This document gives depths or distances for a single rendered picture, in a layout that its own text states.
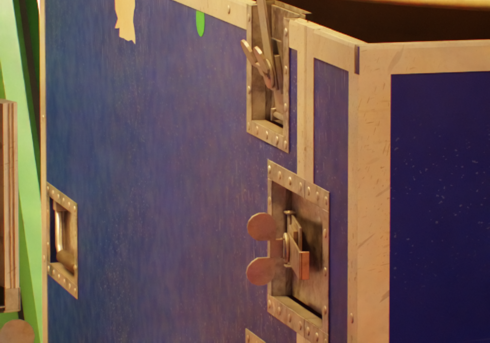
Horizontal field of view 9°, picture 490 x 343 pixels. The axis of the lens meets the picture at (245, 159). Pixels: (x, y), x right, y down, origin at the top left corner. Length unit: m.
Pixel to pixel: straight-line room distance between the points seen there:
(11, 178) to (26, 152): 2.71
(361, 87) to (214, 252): 0.47
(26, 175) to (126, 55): 1.68
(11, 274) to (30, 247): 2.69
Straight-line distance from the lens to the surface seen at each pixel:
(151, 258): 3.09
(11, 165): 2.12
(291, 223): 2.66
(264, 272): 2.63
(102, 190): 3.28
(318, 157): 2.54
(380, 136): 2.44
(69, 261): 3.46
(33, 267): 4.81
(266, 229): 2.62
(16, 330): 2.19
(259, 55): 2.64
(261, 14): 2.66
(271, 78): 2.66
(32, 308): 4.82
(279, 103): 2.68
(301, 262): 2.55
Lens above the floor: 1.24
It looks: 9 degrees down
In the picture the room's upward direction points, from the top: straight up
